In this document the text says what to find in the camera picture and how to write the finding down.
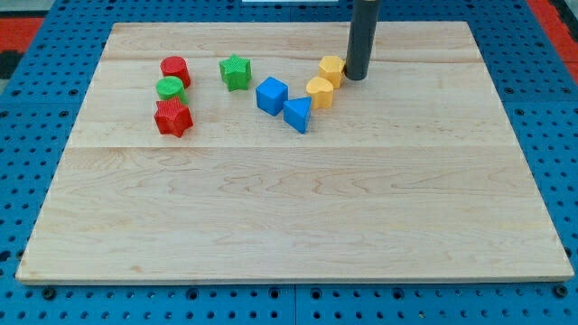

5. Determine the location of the yellow heart block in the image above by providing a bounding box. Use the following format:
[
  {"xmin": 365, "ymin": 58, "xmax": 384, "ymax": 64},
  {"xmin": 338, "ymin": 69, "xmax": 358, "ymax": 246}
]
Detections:
[{"xmin": 305, "ymin": 77, "xmax": 333, "ymax": 109}]

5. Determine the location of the blue triangle block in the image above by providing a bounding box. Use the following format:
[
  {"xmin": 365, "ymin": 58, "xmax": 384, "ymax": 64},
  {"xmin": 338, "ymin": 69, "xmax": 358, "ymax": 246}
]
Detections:
[{"xmin": 284, "ymin": 97, "xmax": 312, "ymax": 134}]

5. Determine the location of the green star block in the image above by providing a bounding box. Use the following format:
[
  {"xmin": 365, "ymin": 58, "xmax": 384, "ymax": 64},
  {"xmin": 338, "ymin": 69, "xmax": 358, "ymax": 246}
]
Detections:
[{"xmin": 219, "ymin": 54, "xmax": 252, "ymax": 91}]

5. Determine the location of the yellow hexagon block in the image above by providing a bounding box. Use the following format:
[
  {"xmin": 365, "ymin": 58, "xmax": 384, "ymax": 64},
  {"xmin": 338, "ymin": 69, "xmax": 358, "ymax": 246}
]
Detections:
[{"xmin": 318, "ymin": 56, "xmax": 345, "ymax": 89}]

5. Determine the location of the light wooden board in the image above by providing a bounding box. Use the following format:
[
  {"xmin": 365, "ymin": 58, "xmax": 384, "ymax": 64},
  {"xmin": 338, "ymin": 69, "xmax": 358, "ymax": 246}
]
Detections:
[{"xmin": 16, "ymin": 21, "xmax": 574, "ymax": 285}]

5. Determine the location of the green cylinder block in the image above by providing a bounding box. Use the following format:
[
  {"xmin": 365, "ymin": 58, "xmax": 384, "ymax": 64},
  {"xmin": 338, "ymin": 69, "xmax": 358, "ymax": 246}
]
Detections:
[{"xmin": 155, "ymin": 76, "xmax": 188, "ymax": 105}]

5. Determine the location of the blue cube block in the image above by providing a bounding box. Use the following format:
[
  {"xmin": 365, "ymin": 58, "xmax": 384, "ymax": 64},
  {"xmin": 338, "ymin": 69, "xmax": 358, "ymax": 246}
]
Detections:
[{"xmin": 256, "ymin": 77, "xmax": 288, "ymax": 116}]

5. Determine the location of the red cylinder block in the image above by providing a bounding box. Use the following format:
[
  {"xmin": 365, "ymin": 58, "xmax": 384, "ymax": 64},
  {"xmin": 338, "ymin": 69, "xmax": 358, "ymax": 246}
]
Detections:
[{"xmin": 160, "ymin": 56, "xmax": 191, "ymax": 88}]

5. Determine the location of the red star block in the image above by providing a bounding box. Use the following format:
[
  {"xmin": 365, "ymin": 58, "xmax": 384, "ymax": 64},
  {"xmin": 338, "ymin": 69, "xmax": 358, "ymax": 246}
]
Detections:
[{"xmin": 154, "ymin": 97, "xmax": 194, "ymax": 137}]

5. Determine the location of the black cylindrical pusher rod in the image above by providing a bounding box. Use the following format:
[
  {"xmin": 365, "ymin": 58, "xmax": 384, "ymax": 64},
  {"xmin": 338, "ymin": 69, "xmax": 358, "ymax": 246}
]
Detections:
[{"xmin": 345, "ymin": 0, "xmax": 381, "ymax": 80}]

